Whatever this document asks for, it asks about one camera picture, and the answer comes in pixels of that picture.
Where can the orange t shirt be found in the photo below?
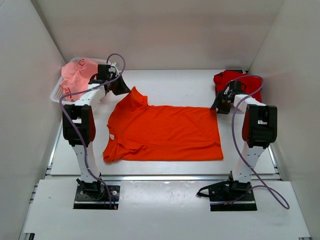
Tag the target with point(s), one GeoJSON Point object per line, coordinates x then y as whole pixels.
{"type": "Point", "coordinates": [139, 131]}

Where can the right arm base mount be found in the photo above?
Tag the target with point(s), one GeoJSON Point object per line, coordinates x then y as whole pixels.
{"type": "Point", "coordinates": [229, 196]}

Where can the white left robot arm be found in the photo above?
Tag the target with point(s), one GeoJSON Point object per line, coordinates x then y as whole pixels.
{"type": "Point", "coordinates": [78, 124]}

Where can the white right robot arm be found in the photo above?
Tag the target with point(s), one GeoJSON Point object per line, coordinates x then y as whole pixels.
{"type": "Point", "coordinates": [259, 128]}

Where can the aluminium table rail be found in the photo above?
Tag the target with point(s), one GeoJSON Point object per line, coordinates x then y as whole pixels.
{"type": "Point", "coordinates": [188, 177]}

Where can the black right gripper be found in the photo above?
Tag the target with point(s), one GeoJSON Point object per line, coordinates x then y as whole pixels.
{"type": "Point", "coordinates": [217, 103]}

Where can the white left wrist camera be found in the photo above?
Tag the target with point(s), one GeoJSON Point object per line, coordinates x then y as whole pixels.
{"type": "Point", "coordinates": [114, 68]}

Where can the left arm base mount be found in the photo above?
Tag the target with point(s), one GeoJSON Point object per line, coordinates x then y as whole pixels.
{"type": "Point", "coordinates": [94, 196]}

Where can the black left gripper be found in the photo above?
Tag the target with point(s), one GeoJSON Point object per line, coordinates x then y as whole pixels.
{"type": "Point", "coordinates": [123, 89]}

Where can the red folded t shirt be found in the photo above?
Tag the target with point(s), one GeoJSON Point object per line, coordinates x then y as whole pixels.
{"type": "Point", "coordinates": [251, 83]}

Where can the pink t shirt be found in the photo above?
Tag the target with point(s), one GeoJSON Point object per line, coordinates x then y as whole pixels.
{"type": "Point", "coordinates": [76, 75]}

